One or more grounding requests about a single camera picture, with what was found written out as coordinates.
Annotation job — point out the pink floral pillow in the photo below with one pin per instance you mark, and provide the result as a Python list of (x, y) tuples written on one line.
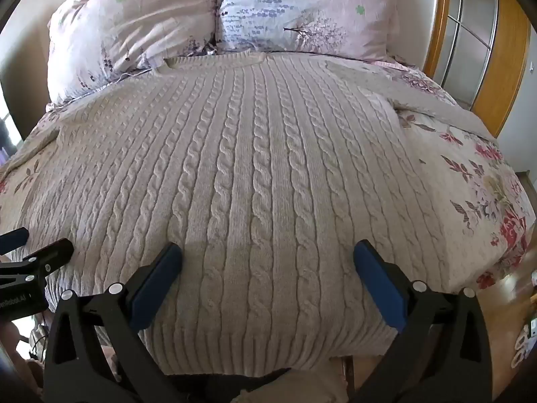
[(134, 29)]

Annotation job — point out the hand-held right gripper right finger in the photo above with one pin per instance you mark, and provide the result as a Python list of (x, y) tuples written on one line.
[(377, 289)]

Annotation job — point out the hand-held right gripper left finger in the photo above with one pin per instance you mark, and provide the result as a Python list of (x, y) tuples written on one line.
[(156, 285)]

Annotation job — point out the pink pillow with tree print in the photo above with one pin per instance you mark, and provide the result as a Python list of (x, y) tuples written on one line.
[(302, 8)]

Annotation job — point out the white slippers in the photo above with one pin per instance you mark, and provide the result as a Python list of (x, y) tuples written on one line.
[(521, 348)]

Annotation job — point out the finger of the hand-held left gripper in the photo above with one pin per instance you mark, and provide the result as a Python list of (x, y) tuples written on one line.
[(50, 256), (10, 240)]

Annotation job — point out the floral bed sheet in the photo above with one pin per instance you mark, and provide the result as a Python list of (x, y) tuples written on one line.
[(482, 184)]

